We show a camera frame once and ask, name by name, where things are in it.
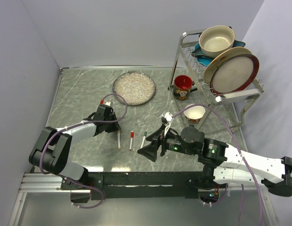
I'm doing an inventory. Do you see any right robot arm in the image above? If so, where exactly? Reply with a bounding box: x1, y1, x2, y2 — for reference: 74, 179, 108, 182
137, 125, 292, 197

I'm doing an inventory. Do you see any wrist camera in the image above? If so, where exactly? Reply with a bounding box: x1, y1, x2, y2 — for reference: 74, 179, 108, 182
161, 112, 174, 136
100, 100, 113, 107

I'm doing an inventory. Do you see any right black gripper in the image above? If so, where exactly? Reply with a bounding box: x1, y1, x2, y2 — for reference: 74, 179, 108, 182
137, 123, 197, 161

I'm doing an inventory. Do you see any metal dish rack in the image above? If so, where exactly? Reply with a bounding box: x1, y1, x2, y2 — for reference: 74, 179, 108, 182
167, 29, 264, 132

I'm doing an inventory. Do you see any large beige bowl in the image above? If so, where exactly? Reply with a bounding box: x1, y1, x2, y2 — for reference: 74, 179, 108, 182
198, 25, 236, 58

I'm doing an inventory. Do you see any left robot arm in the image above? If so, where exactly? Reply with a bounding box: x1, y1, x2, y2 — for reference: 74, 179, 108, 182
29, 104, 120, 189

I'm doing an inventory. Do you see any speckled round plate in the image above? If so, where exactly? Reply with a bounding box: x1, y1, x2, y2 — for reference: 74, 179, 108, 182
112, 71, 156, 106

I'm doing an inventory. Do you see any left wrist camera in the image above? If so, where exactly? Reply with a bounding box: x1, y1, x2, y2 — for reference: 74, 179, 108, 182
100, 100, 113, 107

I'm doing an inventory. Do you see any blue dish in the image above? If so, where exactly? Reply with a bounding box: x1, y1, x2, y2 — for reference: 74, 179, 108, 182
191, 40, 246, 66

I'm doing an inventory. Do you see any small white cup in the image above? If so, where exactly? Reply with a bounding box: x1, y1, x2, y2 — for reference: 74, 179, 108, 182
183, 104, 205, 124

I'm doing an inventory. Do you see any white pen red tip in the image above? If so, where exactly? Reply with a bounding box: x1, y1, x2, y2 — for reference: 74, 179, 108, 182
129, 137, 134, 151

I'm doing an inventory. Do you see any black base beam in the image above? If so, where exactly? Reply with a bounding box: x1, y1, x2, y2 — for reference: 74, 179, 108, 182
60, 171, 231, 203

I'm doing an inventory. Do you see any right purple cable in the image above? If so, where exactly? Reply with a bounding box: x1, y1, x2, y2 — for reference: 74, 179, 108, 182
171, 104, 264, 226

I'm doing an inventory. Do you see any beige dinner plate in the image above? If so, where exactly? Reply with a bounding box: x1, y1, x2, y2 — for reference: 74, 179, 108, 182
204, 47, 252, 84

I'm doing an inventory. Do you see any white pen yellow tip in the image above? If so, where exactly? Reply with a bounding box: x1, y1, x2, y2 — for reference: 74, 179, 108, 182
117, 129, 121, 150

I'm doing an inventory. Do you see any red rimmed plate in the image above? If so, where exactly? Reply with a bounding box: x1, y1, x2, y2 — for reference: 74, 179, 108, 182
210, 54, 260, 95

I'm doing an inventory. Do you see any white pen green tip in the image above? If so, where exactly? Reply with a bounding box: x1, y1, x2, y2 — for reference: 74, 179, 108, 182
140, 136, 147, 148

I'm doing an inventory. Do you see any red skull mug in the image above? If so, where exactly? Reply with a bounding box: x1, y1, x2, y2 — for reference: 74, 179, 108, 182
173, 75, 197, 100

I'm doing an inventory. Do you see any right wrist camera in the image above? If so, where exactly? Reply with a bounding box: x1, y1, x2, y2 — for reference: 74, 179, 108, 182
161, 112, 174, 136

